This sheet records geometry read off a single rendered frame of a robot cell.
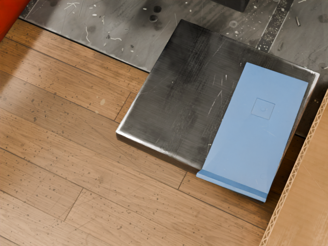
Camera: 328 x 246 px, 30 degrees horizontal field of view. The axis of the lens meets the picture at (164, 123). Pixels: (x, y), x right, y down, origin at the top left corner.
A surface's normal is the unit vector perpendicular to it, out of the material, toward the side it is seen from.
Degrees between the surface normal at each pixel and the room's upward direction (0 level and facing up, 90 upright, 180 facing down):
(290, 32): 0
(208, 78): 0
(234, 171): 0
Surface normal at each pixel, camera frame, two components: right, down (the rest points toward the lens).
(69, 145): -0.03, -0.43
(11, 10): 0.90, 0.39
